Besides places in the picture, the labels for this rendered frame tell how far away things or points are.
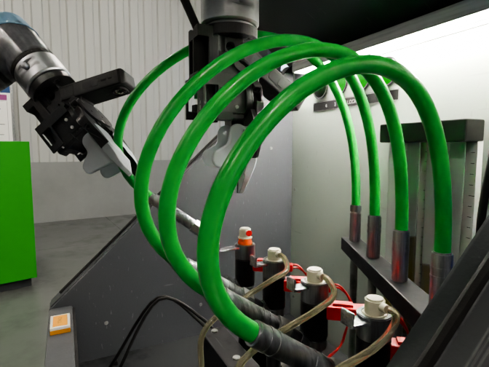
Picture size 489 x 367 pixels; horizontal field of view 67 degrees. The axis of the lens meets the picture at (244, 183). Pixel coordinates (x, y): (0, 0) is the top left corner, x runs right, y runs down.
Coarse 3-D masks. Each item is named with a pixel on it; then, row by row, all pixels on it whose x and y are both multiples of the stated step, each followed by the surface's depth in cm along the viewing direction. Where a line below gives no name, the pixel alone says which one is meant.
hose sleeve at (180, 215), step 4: (152, 196) 57; (156, 196) 57; (148, 200) 57; (152, 200) 57; (156, 200) 57; (152, 204) 57; (156, 204) 57; (176, 208) 58; (176, 212) 57; (180, 212) 58; (184, 212) 58; (176, 216) 57; (180, 216) 57; (184, 216) 58; (188, 216) 58; (176, 220) 58; (180, 220) 57; (184, 220) 57; (188, 220) 58; (192, 220) 58; (184, 224) 58; (188, 224) 58; (192, 224) 58; (188, 228) 58
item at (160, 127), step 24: (240, 48) 39; (264, 48) 41; (216, 72) 39; (192, 96) 38; (360, 96) 47; (168, 120) 37; (144, 144) 37; (144, 168) 36; (144, 192) 36; (144, 216) 36; (192, 264) 39; (240, 288) 42
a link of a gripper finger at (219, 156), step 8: (232, 128) 47; (240, 128) 47; (232, 136) 47; (232, 144) 47; (216, 152) 46; (224, 152) 47; (216, 160) 46; (224, 160) 47; (256, 160) 48; (248, 168) 48; (248, 176) 49; (240, 184) 49; (240, 192) 50
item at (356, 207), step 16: (272, 32) 56; (160, 64) 55; (320, 64) 57; (144, 80) 55; (336, 96) 58; (128, 112) 56; (352, 128) 58; (352, 144) 58; (352, 160) 59; (128, 176) 56; (352, 176) 59; (352, 192) 59; (352, 208) 59
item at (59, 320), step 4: (56, 316) 64; (60, 316) 64; (64, 316) 64; (56, 320) 62; (60, 320) 62; (64, 320) 62; (52, 324) 61; (56, 324) 61; (60, 324) 61; (64, 324) 61; (64, 328) 60; (68, 328) 61; (52, 332) 60; (56, 332) 60; (60, 332) 60; (64, 332) 60
